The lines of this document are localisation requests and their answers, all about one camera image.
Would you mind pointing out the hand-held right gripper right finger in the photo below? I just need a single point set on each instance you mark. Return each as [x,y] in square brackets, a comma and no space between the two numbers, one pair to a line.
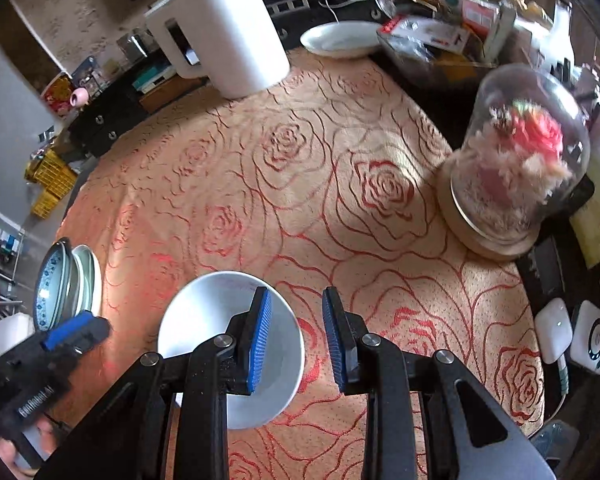
[332,347]

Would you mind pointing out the white device with round dial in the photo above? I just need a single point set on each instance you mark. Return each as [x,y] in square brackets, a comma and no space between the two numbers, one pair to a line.
[592,337]

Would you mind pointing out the blue patterned bowl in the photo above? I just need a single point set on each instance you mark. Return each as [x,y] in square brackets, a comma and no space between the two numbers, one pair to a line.
[47,285]

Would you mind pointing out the blue picture frame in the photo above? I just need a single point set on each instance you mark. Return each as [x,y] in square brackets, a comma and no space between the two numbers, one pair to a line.
[86,71]

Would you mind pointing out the white power strip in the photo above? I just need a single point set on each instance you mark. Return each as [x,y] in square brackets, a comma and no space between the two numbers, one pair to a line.
[287,5]

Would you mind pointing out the teal flat box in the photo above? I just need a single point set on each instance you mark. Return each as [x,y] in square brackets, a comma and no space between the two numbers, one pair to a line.
[152,80]

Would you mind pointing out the red and white packet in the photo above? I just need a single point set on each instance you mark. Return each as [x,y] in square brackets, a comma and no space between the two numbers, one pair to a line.
[420,35]

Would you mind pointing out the metal canister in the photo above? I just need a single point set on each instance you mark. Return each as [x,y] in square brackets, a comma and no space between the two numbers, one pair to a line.
[132,45]

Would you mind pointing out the glass dome with flower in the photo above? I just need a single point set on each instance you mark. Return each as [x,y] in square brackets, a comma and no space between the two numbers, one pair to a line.
[505,160]

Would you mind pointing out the large white kettle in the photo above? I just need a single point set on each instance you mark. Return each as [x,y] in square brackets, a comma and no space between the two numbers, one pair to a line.
[230,25]

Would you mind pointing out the white plate with thin rim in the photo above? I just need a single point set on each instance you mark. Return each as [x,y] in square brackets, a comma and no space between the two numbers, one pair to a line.
[340,37]

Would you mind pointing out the white round plate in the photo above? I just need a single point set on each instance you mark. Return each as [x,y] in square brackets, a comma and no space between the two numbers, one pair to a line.
[95,280]

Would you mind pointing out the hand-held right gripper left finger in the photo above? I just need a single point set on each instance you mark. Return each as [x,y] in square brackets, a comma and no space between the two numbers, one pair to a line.
[260,342]

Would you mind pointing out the white square device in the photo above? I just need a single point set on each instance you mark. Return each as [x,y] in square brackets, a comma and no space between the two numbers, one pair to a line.
[554,330]

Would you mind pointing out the yellow plastic crate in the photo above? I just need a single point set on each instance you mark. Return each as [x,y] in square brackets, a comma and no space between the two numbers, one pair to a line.
[57,175]
[46,205]

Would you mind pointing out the red patterned box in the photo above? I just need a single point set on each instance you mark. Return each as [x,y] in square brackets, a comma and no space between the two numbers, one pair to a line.
[57,92]

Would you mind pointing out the white ceramic bowl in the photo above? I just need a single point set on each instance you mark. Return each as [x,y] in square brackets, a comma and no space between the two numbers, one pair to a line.
[205,320]

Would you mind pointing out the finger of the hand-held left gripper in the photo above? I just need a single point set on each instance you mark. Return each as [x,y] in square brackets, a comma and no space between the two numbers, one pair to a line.
[90,337]
[70,329]

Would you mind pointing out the black tablet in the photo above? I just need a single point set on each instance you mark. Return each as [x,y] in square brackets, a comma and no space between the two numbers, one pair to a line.
[545,270]

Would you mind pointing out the person's left hand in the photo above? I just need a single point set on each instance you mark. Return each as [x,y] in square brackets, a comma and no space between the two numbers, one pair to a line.
[47,440]

